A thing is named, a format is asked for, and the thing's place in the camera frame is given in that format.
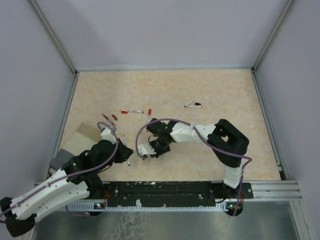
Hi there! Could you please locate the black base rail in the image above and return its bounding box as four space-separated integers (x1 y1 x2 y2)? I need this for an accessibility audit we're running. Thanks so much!
88 181 253 208

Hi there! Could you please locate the brown cardboard piece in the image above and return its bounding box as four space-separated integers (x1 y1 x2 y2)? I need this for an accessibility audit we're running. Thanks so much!
62 123 102 156

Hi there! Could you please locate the blue end white pen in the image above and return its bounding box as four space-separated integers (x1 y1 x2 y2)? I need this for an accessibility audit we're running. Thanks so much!
122 134 131 166

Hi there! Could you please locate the dark red pen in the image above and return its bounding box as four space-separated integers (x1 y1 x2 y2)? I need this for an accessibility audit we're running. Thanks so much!
101 113 116 126

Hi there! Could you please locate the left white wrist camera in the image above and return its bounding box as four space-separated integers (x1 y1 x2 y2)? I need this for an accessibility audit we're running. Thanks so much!
100 127 116 144

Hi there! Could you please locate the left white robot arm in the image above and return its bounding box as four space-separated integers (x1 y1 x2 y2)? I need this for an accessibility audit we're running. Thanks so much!
0 140 134 238

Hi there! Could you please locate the black capped white pen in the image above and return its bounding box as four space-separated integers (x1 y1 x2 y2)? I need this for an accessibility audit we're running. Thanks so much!
185 102 202 108

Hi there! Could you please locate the grey tape patch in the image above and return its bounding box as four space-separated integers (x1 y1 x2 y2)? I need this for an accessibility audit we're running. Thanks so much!
49 148 75 171

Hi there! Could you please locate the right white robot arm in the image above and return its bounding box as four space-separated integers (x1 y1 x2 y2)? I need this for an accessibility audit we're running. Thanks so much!
137 118 252 198

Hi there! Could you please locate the white slotted cable duct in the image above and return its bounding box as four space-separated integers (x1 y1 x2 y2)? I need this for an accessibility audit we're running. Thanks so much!
64 201 242 213

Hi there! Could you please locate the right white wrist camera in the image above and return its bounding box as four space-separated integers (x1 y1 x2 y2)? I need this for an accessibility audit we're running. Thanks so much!
137 143 156 160

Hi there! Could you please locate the red capped white pen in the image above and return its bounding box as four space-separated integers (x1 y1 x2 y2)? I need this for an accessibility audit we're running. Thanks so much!
147 108 152 123

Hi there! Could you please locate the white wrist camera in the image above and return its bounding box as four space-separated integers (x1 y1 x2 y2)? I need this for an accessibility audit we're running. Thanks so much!
137 143 156 160
100 127 116 144

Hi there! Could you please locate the black tip white pen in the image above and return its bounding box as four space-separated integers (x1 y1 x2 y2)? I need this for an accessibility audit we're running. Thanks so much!
184 99 195 108

